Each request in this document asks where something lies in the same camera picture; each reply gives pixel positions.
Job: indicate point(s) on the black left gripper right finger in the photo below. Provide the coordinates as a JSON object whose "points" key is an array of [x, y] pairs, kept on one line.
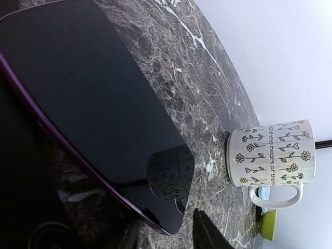
{"points": [[205, 234]]}

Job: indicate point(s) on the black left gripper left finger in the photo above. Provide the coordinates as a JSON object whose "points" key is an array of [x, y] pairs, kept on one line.
{"points": [[131, 236]]}

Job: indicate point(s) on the purple-edged black smartphone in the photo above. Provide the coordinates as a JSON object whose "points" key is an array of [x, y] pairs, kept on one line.
{"points": [[66, 61]]}

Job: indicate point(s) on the light blue phone case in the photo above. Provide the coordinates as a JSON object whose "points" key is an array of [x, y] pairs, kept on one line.
{"points": [[264, 193]]}

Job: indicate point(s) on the lime green bowl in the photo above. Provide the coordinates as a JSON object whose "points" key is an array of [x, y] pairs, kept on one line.
{"points": [[268, 225]]}

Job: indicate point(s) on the black smartphone lower stack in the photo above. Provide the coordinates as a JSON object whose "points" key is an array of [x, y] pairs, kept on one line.
{"points": [[32, 214]]}

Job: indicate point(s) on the white floral mug yellow inside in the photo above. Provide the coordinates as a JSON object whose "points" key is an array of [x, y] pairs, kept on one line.
{"points": [[274, 155]]}

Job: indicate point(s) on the black right corner post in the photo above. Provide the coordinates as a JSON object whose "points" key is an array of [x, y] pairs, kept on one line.
{"points": [[323, 144]]}

